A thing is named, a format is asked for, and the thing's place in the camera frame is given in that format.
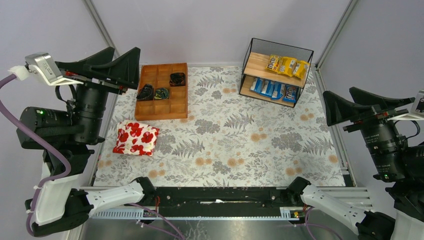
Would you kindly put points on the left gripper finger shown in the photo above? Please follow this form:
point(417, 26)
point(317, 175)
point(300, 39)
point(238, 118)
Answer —
point(83, 67)
point(120, 74)

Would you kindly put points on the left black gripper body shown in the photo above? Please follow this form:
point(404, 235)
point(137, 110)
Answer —
point(100, 83)

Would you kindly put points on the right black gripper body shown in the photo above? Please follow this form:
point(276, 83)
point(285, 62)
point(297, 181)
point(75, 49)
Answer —
point(373, 118)

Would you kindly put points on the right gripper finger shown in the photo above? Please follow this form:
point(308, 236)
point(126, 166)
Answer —
point(366, 98)
point(339, 110)

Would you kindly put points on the blue m&m candy bag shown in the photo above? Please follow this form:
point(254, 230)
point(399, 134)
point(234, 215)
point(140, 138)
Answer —
point(290, 94)

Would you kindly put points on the yellow candy bag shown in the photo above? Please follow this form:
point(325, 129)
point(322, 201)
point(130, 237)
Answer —
point(300, 69)

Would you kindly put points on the blue candy bag long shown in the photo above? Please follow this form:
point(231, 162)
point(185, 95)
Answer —
point(278, 91)

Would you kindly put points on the yellow m&m bag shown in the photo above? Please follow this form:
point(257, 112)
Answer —
point(286, 66)
point(273, 63)

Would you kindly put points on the blue candy bag top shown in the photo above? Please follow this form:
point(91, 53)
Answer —
point(257, 85)

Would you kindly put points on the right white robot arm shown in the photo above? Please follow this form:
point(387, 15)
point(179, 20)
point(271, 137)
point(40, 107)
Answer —
point(397, 212)

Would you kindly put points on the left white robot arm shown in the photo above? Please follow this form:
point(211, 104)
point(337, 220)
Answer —
point(58, 204)

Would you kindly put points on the orange wooden compartment tray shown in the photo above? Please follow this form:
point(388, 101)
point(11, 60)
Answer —
point(175, 106)

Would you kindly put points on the colourful item in tray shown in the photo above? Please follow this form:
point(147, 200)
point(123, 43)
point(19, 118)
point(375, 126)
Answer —
point(161, 93)

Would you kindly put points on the black glossy item in tray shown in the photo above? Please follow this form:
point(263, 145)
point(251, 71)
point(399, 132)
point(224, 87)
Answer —
point(177, 79)

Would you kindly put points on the red white patterned cloth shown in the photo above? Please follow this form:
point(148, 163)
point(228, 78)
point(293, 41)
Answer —
point(135, 138)

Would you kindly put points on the floral table mat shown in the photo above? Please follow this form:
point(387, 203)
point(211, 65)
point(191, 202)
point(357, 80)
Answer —
point(227, 140)

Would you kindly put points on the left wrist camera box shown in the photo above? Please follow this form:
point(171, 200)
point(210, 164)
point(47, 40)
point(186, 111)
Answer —
point(44, 67)

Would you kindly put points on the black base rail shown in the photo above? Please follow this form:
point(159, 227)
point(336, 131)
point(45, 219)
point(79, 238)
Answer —
point(218, 202)

